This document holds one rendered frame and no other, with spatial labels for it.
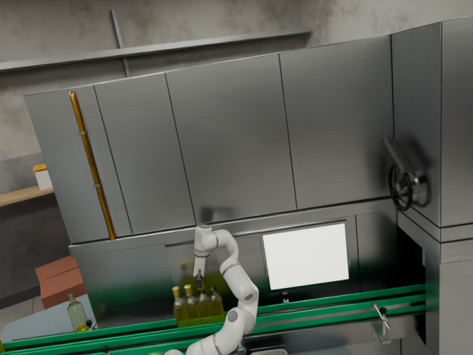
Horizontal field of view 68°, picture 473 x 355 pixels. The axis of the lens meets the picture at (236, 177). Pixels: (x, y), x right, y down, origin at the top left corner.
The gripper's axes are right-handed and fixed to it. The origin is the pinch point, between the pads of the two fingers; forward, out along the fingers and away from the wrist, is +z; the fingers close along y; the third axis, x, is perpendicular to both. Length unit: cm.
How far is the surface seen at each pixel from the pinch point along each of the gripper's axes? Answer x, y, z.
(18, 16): -215, -239, -128
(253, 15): 22, -363, -173
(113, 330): -41, -3, 34
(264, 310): 33.0, -3.2, 15.1
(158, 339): -16.9, 6.6, 28.5
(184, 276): -8.5, -11.7, 5.3
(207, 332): 6.0, 6.5, 22.3
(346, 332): 72, 6, 17
